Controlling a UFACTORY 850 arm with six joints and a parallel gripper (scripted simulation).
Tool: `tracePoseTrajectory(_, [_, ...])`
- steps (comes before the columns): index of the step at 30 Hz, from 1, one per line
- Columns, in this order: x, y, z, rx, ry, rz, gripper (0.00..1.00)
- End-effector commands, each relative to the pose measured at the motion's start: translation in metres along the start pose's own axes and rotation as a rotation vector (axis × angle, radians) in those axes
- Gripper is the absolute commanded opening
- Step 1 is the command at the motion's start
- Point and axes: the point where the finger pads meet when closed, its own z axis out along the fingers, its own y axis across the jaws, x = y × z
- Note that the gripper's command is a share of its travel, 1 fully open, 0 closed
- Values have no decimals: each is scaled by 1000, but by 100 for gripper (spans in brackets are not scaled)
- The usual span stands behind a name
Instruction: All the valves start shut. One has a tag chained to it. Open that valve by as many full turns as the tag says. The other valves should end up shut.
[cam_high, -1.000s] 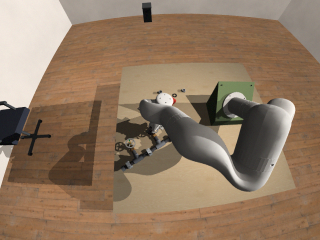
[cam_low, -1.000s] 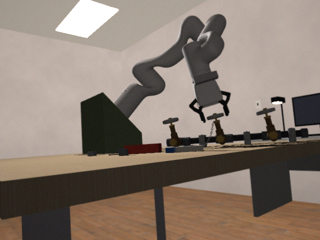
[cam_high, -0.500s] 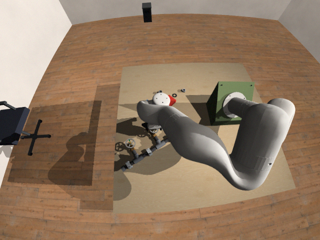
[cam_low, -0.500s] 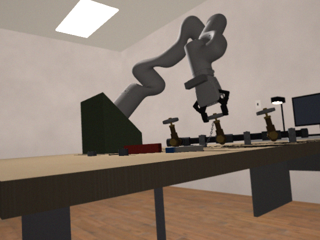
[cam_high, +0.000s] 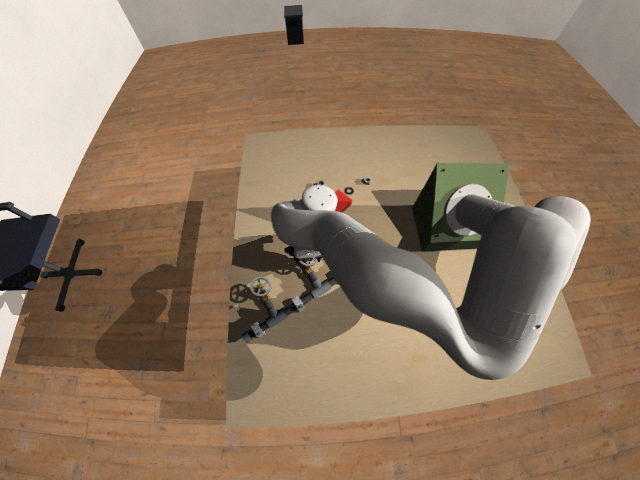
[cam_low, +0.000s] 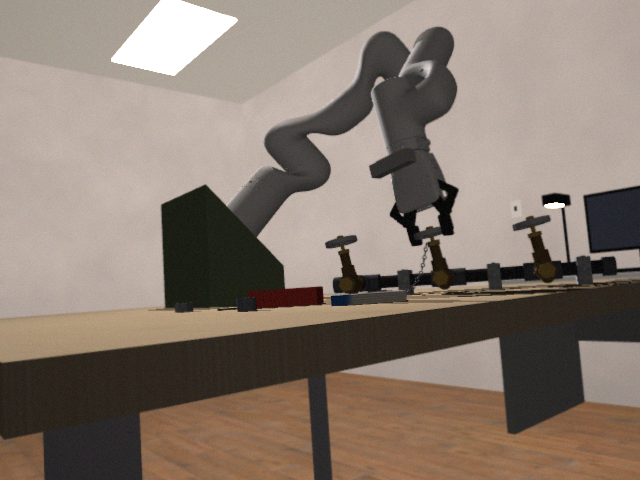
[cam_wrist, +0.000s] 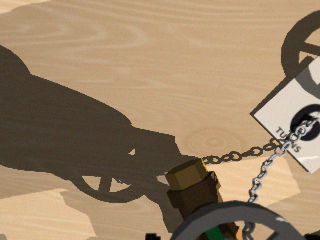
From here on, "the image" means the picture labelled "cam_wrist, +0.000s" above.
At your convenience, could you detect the grey t-shaped pipe manifold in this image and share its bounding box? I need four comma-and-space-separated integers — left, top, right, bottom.
165, 158, 306, 240

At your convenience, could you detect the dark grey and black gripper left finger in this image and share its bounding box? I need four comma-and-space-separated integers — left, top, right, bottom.
145, 233, 161, 240

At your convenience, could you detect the white square tag on silver chain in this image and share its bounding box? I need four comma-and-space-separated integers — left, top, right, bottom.
247, 57, 320, 203

